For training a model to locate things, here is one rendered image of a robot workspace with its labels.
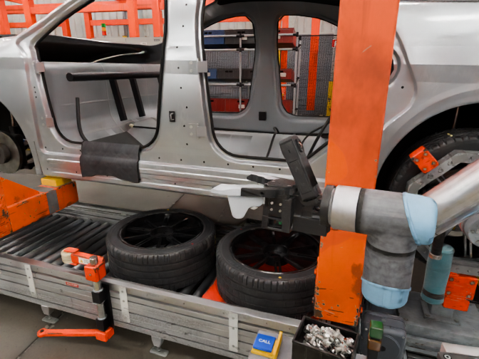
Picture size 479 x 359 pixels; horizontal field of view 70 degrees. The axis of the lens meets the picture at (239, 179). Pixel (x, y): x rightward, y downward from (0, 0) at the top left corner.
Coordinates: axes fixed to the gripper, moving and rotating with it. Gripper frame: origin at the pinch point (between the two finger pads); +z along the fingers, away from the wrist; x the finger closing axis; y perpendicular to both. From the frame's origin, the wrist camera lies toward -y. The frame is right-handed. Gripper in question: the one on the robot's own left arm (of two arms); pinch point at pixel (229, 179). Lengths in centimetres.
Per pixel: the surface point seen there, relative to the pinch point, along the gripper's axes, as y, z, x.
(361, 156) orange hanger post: -1, -18, 56
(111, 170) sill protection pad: 25, 130, 92
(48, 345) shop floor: 116, 132, 46
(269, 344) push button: 70, 6, 48
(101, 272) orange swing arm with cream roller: 68, 100, 55
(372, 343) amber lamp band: 58, -28, 50
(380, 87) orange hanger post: -22, -21, 54
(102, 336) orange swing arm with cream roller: 106, 102, 55
